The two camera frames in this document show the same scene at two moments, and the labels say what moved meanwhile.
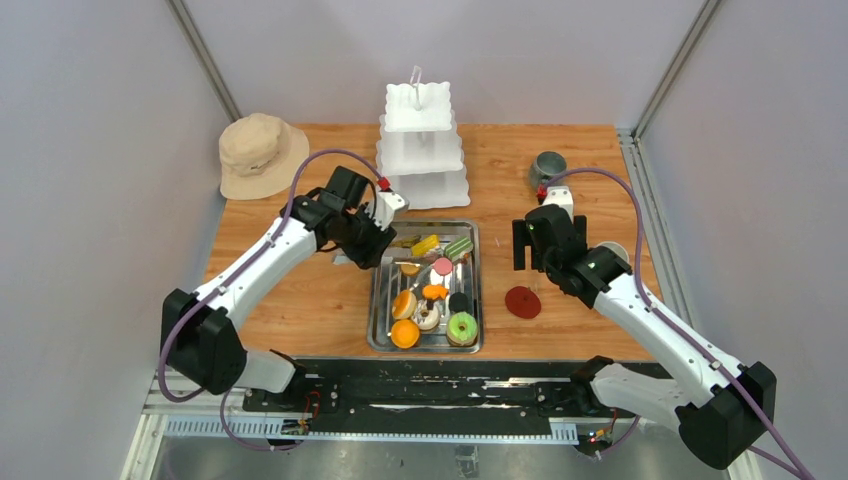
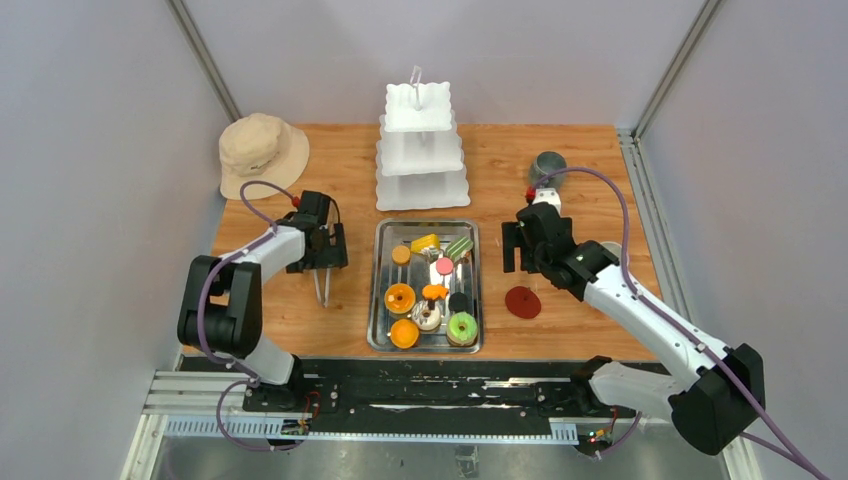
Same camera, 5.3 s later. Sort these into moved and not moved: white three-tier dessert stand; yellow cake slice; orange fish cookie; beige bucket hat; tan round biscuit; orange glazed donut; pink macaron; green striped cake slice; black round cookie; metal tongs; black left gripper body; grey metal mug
Moved: tan round biscuit; black left gripper body; metal tongs; orange glazed donut
Not moved: white three-tier dessert stand; beige bucket hat; grey metal mug; orange fish cookie; yellow cake slice; green striped cake slice; black round cookie; pink macaron
